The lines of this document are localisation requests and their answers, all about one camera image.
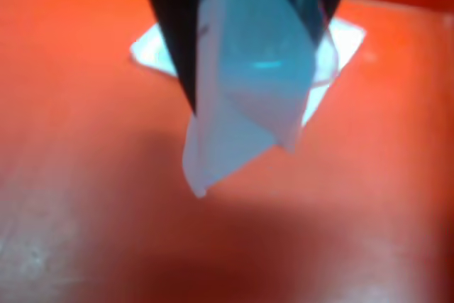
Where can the red plastic crate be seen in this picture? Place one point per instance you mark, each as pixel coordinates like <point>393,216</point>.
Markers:
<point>71,140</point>

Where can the gauze bandage in clear wrap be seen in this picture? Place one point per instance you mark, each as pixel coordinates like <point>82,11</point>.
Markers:
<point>345,44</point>

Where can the white Fuhrmann gauze bandage pack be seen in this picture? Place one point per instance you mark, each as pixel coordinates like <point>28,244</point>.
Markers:
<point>248,76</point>

